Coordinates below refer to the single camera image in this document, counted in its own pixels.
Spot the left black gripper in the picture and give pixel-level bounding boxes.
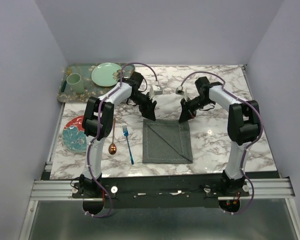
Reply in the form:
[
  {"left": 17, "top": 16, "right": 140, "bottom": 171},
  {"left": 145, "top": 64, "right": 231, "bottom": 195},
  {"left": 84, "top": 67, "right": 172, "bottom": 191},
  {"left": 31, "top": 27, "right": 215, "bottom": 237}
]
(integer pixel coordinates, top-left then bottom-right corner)
[{"left": 128, "top": 91, "right": 157, "bottom": 122}]

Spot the blue metal fork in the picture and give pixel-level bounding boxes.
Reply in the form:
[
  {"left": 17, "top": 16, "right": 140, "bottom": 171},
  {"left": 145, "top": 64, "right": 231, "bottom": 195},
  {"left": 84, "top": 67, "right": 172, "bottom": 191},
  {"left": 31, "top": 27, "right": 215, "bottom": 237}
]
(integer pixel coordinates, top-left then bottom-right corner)
[{"left": 122, "top": 125, "right": 134, "bottom": 165}]

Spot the green handled utensil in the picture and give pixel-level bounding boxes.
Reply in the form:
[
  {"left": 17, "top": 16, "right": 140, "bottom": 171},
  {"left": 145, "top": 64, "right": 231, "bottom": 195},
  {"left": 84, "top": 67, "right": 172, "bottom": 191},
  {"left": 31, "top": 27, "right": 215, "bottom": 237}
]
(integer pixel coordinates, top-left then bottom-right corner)
[{"left": 61, "top": 80, "right": 67, "bottom": 93}]

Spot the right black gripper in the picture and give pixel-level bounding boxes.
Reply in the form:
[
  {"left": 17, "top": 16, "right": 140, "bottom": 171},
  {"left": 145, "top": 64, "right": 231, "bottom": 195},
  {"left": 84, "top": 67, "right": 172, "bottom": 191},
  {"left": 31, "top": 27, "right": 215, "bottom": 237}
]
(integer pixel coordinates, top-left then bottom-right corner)
[{"left": 178, "top": 95, "right": 213, "bottom": 123}]

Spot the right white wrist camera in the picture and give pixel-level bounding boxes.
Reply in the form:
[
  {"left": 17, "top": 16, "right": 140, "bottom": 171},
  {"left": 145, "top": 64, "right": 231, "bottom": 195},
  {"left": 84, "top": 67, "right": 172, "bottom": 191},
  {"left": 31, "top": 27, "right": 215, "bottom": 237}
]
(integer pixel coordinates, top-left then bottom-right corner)
[{"left": 175, "top": 85, "right": 190, "bottom": 102}]

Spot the aluminium frame rail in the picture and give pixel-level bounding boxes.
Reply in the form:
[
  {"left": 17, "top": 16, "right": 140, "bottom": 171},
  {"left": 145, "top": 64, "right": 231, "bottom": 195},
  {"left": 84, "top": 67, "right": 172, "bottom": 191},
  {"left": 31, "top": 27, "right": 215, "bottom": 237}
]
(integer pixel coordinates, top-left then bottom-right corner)
[{"left": 30, "top": 178, "right": 295, "bottom": 202}]

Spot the mint green cup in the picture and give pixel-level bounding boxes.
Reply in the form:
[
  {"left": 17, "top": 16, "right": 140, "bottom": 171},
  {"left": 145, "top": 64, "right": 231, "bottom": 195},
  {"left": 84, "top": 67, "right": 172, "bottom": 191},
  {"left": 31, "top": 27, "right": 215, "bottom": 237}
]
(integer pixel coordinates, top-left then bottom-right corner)
[{"left": 66, "top": 73, "right": 85, "bottom": 94}]

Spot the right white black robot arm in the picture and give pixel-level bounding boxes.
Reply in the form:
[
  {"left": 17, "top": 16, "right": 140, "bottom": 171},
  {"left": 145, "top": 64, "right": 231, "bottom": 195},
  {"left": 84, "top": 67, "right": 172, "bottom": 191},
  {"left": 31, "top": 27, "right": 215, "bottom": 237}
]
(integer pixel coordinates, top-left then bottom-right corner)
[{"left": 176, "top": 77, "right": 264, "bottom": 196}]

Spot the dark grey cloth napkin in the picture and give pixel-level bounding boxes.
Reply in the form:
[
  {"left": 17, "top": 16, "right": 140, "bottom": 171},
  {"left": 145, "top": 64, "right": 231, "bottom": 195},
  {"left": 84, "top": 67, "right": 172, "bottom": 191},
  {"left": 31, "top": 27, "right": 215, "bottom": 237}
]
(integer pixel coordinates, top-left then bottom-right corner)
[{"left": 142, "top": 119, "right": 193, "bottom": 164}]

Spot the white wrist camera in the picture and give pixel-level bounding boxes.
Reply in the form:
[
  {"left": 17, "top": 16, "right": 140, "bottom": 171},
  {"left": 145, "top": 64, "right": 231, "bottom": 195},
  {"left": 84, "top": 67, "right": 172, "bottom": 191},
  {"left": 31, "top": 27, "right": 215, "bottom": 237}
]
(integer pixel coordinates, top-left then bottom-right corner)
[
  {"left": 175, "top": 85, "right": 190, "bottom": 102},
  {"left": 149, "top": 84, "right": 163, "bottom": 100}
]

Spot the copper spoon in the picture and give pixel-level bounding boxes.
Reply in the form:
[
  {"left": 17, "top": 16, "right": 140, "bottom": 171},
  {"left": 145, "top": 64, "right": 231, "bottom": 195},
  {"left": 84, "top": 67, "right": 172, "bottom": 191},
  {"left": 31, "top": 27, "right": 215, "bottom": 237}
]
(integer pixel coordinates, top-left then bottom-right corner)
[{"left": 108, "top": 118, "right": 117, "bottom": 155}]

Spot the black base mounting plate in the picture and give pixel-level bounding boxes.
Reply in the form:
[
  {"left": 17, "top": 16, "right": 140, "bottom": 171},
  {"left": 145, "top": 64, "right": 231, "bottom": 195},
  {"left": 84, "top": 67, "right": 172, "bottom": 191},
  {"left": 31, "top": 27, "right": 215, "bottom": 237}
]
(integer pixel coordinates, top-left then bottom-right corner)
[{"left": 72, "top": 173, "right": 250, "bottom": 209}]

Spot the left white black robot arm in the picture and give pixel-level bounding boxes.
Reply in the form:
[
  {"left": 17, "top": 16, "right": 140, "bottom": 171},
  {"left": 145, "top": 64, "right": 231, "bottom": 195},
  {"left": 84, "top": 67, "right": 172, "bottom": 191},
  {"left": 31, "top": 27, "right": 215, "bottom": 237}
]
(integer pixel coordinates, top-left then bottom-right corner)
[{"left": 79, "top": 72, "right": 157, "bottom": 198}]

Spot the red blue floral plate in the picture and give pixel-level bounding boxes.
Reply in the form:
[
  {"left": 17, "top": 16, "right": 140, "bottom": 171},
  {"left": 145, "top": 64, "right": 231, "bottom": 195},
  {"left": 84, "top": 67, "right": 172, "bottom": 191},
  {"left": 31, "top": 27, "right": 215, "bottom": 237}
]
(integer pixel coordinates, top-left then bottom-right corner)
[{"left": 62, "top": 115, "right": 87, "bottom": 153}]

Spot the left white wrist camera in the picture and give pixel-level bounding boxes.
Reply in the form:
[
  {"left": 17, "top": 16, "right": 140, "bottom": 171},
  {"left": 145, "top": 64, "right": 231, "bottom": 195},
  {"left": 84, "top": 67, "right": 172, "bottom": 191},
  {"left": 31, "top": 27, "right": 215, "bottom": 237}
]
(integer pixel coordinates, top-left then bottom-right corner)
[{"left": 149, "top": 84, "right": 163, "bottom": 100}]

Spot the mint green plate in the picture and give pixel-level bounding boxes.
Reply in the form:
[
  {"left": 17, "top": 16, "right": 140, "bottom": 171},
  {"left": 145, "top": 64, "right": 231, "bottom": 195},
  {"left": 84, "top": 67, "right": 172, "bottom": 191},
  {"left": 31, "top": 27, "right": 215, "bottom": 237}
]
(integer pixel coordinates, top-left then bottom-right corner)
[{"left": 91, "top": 62, "right": 122, "bottom": 87}]

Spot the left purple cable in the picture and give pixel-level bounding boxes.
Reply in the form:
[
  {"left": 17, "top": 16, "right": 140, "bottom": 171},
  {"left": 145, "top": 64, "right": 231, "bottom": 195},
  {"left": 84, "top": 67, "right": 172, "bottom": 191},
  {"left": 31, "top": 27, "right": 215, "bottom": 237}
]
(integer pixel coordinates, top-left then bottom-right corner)
[{"left": 84, "top": 62, "right": 159, "bottom": 219}]

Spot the green floral tray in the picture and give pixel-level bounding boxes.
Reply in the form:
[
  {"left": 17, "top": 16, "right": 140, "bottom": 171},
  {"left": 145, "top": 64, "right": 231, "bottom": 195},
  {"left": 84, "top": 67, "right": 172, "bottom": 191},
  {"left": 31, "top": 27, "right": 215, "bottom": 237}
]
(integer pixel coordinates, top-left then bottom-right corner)
[{"left": 57, "top": 63, "right": 135, "bottom": 103}]

